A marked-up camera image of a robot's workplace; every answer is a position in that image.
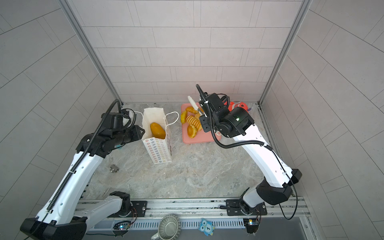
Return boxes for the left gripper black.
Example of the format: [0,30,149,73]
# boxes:
[112,124,148,147]

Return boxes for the long oval bread loaf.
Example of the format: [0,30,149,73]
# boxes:
[150,122,166,140]

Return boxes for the white printed paper bag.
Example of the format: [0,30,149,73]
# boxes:
[140,108,180,165]

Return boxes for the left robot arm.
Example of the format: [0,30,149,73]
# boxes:
[20,109,145,240]

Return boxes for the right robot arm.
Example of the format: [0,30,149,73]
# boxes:
[188,92,302,215]

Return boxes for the top croissant bread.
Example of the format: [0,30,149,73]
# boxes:
[185,106,199,114]

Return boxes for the spiral twisted bread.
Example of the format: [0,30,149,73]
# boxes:
[186,115,202,131]

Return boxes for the pink plastic tray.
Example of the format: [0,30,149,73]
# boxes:
[181,104,214,144]

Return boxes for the red shark plush toy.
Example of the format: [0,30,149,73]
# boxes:
[229,102,250,112]

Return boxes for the small metal nut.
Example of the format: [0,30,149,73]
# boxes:
[110,164,120,173]

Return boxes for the left circuit board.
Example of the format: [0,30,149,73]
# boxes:
[113,221,132,231]

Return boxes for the circuit board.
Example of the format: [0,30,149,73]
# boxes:
[113,221,132,231]
[243,219,260,235]

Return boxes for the metal fluted tart mould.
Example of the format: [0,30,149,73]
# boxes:
[151,215,182,240]

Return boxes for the blue owl figure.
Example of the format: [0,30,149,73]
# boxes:
[199,219,215,236]

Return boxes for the right circuit board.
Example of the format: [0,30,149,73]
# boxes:
[243,219,260,235]

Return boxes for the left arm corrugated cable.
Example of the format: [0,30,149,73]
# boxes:
[20,98,122,240]

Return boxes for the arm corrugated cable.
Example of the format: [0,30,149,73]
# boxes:
[195,83,299,221]
[20,98,122,240]

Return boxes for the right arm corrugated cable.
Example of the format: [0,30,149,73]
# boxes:
[195,83,299,221]

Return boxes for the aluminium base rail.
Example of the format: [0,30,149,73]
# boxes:
[47,196,310,225]

